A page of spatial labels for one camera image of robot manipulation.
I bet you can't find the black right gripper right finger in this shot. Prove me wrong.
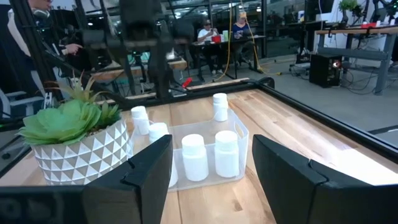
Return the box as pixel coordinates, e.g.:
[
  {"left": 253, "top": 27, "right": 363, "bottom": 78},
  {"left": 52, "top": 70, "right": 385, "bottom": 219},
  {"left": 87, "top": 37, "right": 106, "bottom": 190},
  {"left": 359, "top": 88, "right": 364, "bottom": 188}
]
[{"left": 252, "top": 134, "right": 398, "bottom": 224}]

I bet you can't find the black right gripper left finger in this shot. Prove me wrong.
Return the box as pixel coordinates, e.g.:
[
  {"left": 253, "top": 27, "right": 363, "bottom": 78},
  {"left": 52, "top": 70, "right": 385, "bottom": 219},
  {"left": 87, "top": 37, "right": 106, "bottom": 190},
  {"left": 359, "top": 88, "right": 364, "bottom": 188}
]
[{"left": 82, "top": 134, "right": 174, "bottom": 224}]

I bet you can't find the white plastic pill bottle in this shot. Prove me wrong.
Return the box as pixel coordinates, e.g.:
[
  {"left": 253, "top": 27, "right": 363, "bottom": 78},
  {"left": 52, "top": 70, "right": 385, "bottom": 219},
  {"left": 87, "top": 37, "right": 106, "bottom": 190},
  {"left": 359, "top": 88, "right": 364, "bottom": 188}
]
[
  {"left": 214, "top": 129, "right": 241, "bottom": 179},
  {"left": 212, "top": 92, "right": 229, "bottom": 123},
  {"left": 181, "top": 133, "right": 210, "bottom": 182},
  {"left": 130, "top": 105, "right": 151, "bottom": 136},
  {"left": 148, "top": 121, "right": 179, "bottom": 188}
]

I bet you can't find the clear plastic basket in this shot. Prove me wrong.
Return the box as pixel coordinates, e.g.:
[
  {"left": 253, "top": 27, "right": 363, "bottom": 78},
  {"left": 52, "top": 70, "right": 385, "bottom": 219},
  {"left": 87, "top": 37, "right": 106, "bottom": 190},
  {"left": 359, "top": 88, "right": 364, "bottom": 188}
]
[{"left": 129, "top": 108, "right": 250, "bottom": 192}]

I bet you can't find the grey triangle-pattern concrete planter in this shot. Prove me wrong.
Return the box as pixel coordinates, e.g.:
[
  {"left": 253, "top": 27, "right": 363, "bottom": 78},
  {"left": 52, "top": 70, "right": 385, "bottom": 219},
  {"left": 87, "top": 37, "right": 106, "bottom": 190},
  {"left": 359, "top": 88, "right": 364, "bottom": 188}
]
[{"left": 30, "top": 117, "right": 133, "bottom": 187}]

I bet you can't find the green spiky rosette succulent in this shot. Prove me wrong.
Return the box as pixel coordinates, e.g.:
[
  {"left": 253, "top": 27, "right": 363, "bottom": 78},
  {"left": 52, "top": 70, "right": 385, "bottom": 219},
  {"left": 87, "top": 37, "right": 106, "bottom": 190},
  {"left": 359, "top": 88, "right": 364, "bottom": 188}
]
[{"left": 95, "top": 101, "right": 123, "bottom": 129}]

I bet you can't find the light green rosette succulent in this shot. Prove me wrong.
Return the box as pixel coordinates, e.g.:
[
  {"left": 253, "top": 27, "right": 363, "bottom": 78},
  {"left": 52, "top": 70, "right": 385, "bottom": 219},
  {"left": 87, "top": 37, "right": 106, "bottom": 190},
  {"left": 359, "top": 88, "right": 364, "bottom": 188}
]
[{"left": 16, "top": 98, "right": 103, "bottom": 146}]

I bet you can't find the long-leaved artificial air plant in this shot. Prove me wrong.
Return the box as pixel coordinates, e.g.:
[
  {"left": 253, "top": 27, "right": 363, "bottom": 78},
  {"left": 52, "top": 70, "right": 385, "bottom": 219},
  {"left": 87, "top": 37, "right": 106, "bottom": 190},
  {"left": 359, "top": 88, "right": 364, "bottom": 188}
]
[{"left": 45, "top": 70, "right": 109, "bottom": 105}]

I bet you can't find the black computer tower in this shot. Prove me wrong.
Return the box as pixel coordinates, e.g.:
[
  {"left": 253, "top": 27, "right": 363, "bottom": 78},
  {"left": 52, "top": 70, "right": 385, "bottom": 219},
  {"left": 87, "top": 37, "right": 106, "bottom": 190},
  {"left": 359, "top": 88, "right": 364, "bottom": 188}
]
[{"left": 308, "top": 53, "right": 343, "bottom": 88}]

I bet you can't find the wooden workbench top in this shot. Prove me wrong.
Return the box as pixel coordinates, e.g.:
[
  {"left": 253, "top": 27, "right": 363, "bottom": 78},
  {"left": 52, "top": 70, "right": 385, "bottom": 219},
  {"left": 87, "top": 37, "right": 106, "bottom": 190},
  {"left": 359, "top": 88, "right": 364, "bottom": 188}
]
[{"left": 90, "top": 58, "right": 188, "bottom": 84}]

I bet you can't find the grey office chair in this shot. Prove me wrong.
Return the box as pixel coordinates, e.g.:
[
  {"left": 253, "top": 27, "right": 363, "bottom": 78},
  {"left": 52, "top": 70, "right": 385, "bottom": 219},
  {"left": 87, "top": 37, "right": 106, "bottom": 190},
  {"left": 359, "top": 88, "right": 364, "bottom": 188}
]
[{"left": 0, "top": 88, "right": 46, "bottom": 121}]

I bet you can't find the person's hand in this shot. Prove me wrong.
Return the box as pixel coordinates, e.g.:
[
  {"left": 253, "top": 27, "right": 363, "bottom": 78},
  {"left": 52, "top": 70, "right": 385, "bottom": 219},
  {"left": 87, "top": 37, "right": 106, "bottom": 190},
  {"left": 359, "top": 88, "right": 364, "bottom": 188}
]
[{"left": 63, "top": 42, "right": 84, "bottom": 56}]

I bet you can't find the black table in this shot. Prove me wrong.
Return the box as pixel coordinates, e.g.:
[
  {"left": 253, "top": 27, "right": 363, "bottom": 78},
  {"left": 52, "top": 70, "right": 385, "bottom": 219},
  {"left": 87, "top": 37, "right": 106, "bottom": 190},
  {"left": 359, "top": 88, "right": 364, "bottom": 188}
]
[{"left": 190, "top": 34, "right": 267, "bottom": 81}]

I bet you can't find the wooden top grey desk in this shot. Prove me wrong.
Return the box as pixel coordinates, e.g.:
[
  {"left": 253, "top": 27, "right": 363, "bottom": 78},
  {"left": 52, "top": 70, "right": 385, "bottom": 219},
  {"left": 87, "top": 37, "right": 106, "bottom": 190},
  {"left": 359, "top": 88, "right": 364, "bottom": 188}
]
[{"left": 315, "top": 25, "right": 398, "bottom": 96}]

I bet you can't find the person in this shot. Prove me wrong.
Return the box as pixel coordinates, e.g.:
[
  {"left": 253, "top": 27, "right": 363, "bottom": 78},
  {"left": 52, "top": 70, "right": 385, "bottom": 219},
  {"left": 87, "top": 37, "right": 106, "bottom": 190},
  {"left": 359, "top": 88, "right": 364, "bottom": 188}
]
[
  {"left": 197, "top": 19, "right": 225, "bottom": 77},
  {"left": 231, "top": 11, "right": 261, "bottom": 68},
  {"left": 0, "top": 0, "right": 84, "bottom": 96}
]

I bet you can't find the small green potted plant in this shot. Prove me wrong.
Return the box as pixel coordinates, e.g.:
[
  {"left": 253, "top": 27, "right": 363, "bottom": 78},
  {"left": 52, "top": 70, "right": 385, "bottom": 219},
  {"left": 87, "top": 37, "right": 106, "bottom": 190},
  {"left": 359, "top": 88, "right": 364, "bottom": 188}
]
[{"left": 338, "top": 0, "right": 359, "bottom": 25}]

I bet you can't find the black metal rig frame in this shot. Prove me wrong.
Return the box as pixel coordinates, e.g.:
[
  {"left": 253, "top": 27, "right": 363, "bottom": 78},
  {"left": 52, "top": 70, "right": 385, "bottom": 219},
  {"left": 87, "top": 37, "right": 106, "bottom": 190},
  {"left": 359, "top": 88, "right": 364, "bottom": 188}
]
[{"left": 0, "top": 0, "right": 398, "bottom": 178}]

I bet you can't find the yellow cable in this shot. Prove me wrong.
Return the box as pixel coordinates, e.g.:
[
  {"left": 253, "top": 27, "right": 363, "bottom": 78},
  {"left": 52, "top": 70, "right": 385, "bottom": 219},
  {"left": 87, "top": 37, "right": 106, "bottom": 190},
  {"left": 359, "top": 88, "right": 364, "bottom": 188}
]
[{"left": 213, "top": 0, "right": 282, "bottom": 82}]

